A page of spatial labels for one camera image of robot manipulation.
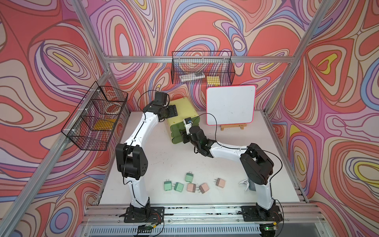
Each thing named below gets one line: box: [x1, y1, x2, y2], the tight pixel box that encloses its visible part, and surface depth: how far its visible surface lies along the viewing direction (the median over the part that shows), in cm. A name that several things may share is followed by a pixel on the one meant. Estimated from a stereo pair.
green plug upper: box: [185, 170, 194, 183], surface depth 87 cm
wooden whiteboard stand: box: [220, 123, 248, 131], surface depth 107 cm
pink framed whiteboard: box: [206, 85, 257, 126], surface depth 104 cm
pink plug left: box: [186, 183, 196, 193], surface depth 82 cm
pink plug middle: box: [198, 182, 210, 195], surface depth 83 cm
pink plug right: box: [213, 177, 226, 189], surface depth 84 cm
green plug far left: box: [163, 178, 172, 192], surface depth 84 cm
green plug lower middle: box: [173, 181, 185, 193], surface depth 82 cm
